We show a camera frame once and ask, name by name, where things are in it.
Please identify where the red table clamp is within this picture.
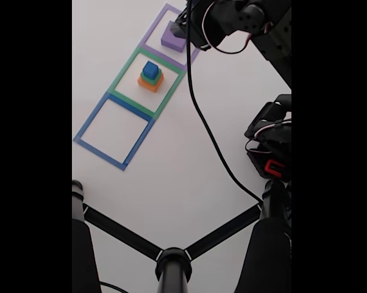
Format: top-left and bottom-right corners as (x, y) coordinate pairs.
(264, 158), (287, 179)

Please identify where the orange square block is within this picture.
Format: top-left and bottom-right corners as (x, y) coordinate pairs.
(137, 74), (165, 93)

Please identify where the black camera tripod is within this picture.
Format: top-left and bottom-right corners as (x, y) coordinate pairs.
(72, 179), (292, 293)

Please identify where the purple square block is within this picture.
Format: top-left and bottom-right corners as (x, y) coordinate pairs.
(160, 23), (187, 53)

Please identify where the green cube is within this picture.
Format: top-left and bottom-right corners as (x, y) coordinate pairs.
(140, 67), (163, 85)

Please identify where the blue tape square frame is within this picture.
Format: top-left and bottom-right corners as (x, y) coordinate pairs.
(73, 93), (156, 172)

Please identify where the black cable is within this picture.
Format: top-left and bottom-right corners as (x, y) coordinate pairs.
(185, 0), (263, 204)
(98, 281), (129, 293)

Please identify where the green tape square frame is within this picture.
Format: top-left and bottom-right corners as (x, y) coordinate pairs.
(107, 45), (184, 120)

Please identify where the small blue cube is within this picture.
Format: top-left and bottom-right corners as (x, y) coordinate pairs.
(142, 60), (159, 79)

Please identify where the purple tape square frame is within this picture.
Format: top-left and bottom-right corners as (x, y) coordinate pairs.
(140, 2), (201, 71)

